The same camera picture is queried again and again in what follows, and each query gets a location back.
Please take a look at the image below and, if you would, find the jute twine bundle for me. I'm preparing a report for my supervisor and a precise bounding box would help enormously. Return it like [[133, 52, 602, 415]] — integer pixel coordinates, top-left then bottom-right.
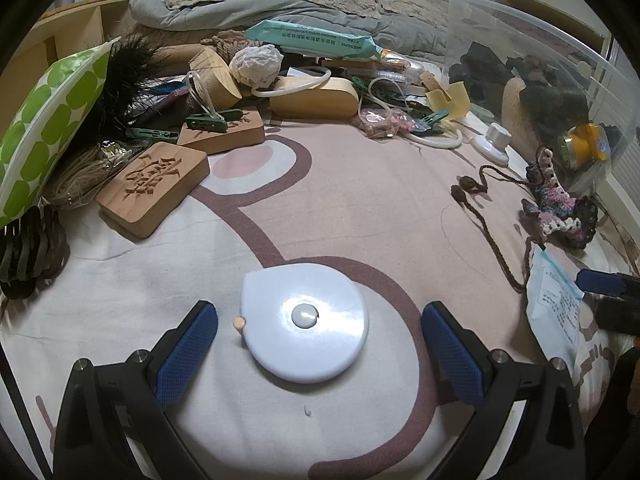
[[45, 141, 126, 211]]

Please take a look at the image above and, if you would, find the white lace ball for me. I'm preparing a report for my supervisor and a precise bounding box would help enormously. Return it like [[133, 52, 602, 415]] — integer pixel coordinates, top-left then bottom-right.
[[229, 44, 285, 88]]

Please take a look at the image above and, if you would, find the black cloth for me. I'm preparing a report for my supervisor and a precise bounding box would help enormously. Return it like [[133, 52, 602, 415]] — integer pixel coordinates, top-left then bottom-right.
[[447, 42, 591, 133]]

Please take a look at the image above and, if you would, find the beige rope bundle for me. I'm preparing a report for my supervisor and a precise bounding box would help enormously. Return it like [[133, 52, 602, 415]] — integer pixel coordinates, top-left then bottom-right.
[[200, 30, 251, 58]]

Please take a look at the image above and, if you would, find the long wooden shelf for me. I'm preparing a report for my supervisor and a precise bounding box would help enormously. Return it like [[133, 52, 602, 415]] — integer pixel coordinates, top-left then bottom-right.
[[30, 0, 137, 86]]

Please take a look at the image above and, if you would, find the small white flat bottle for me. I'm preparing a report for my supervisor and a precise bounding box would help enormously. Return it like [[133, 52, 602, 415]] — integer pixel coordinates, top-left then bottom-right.
[[472, 122, 512, 165]]

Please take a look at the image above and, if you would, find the pale yellow plastic piece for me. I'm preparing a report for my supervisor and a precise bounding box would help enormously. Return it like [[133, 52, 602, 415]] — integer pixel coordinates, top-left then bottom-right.
[[425, 82, 471, 113]]

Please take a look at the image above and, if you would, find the teal wipes pack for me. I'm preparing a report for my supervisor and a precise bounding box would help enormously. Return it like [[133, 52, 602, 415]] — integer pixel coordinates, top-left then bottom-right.
[[245, 20, 385, 61]]

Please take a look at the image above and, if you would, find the white cord loop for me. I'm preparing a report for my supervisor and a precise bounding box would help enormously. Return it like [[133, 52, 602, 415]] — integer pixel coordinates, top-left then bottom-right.
[[410, 127, 463, 150]]

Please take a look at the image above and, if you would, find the multicolour crochet piece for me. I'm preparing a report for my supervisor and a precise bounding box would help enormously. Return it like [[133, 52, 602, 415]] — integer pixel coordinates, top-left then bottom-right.
[[450, 147, 598, 292]]

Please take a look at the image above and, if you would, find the white louvred door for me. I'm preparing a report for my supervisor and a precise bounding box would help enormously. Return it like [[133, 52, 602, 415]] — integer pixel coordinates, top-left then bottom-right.
[[600, 150, 637, 211]]

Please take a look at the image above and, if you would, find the clear plastic storage bin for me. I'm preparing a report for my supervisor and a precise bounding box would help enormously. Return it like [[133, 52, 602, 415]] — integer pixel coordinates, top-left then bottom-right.
[[440, 0, 631, 196]]

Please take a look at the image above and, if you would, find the teal plastic clip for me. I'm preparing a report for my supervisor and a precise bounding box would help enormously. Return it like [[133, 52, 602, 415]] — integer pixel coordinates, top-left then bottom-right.
[[412, 110, 451, 136]]

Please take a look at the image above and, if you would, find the white pouch blue edge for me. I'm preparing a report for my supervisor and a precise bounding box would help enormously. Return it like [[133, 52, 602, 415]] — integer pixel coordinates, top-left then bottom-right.
[[526, 245, 586, 361]]

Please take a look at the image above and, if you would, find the rounded wooden box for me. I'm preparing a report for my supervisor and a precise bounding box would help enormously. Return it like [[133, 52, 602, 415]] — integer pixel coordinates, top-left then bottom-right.
[[270, 77, 360, 121]]

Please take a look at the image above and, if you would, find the pink bead bag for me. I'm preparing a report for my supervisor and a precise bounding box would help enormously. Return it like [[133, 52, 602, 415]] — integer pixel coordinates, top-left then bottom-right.
[[360, 107, 416, 138]]

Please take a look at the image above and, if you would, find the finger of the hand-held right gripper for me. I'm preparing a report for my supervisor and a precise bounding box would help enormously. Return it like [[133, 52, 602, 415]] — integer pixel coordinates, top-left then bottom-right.
[[595, 297, 640, 333], [577, 269, 640, 297]]

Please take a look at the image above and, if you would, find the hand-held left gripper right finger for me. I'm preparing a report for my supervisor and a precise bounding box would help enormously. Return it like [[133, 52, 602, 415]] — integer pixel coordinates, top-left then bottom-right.
[[421, 301, 587, 480]]

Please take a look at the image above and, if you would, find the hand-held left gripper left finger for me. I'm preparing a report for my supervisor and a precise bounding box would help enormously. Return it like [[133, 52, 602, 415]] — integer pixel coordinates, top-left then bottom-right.
[[52, 300, 219, 480]]

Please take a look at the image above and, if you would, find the brown paper tube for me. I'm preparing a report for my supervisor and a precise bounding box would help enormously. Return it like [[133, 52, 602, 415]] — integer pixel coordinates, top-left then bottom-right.
[[150, 45, 211, 68]]

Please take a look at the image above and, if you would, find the white round tape measure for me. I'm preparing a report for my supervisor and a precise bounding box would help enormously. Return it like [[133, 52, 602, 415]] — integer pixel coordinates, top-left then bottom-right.
[[234, 265, 371, 385]]

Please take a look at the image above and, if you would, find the carved wooden block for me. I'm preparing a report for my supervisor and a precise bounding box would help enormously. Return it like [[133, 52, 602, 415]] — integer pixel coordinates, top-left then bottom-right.
[[96, 141, 211, 239], [177, 109, 266, 156]]

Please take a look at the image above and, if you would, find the dark wavy hair clip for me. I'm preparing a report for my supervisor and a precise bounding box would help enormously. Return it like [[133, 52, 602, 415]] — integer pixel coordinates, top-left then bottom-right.
[[0, 205, 69, 301]]

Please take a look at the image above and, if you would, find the green polka dot pouch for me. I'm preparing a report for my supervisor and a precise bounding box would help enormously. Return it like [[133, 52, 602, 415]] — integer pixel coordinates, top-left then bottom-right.
[[0, 37, 121, 228]]

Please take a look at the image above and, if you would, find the wooden clog sandal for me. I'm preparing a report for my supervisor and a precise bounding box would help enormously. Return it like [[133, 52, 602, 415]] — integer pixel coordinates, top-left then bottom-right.
[[189, 47, 243, 111]]

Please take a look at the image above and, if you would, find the black feather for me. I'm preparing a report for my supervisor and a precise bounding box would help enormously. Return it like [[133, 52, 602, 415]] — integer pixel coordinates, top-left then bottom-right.
[[97, 35, 171, 126]]

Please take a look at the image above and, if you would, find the yellow roll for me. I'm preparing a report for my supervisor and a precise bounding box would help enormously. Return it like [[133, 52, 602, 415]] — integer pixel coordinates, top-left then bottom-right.
[[557, 122, 612, 167]]

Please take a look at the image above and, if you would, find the beige knit piece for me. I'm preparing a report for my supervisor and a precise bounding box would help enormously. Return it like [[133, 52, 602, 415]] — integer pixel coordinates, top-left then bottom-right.
[[501, 76, 533, 148]]

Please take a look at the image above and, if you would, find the green clothespin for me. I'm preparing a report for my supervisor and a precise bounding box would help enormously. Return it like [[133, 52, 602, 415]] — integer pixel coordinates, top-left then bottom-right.
[[186, 109, 245, 133], [125, 127, 180, 143]]

